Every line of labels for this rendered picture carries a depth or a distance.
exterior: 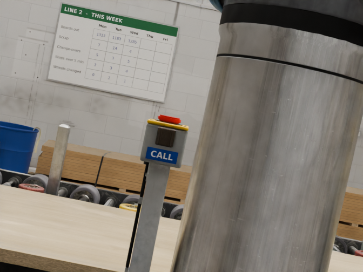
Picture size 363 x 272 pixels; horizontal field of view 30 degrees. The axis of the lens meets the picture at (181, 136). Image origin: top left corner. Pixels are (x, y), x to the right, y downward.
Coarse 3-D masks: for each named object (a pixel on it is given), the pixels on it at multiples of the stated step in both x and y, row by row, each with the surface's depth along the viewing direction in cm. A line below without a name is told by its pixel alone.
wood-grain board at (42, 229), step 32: (0, 192) 195; (32, 192) 205; (0, 224) 156; (32, 224) 163; (64, 224) 170; (96, 224) 177; (128, 224) 186; (160, 224) 195; (0, 256) 136; (32, 256) 136; (64, 256) 139; (96, 256) 144; (160, 256) 156; (352, 256) 205
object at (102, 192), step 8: (0, 168) 279; (8, 176) 277; (24, 176) 277; (64, 184) 277; (72, 184) 277; (104, 192) 277; (112, 192) 277; (104, 200) 277; (120, 200) 277; (168, 208) 277; (168, 216) 277; (344, 240) 277; (352, 240) 277; (360, 248) 277
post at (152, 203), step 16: (144, 176) 116; (160, 176) 114; (144, 192) 114; (160, 192) 114; (144, 208) 115; (160, 208) 115; (144, 224) 115; (144, 240) 115; (128, 256) 117; (144, 256) 115
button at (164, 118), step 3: (159, 117) 114; (162, 117) 114; (165, 117) 114; (168, 117) 114; (171, 117) 114; (174, 117) 116; (162, 120) 114; (165, 120) 114; (168, 120) 114; (171, 120) 114; (174, 120) 114; (177, 120) 114; (180, 120) 115; (174, 123) 114; (177, 123) 115
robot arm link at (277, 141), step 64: (256, 0) 44; (320, 0) 43; (256, 64) 44; (320, 64) 43; (256, 128) 44; (320, 128) 44; (192, 192) 47; (256, 192) 44; (320, 192) 44; (192, 256) 46; (256, 256) 44; (320, 256) 45
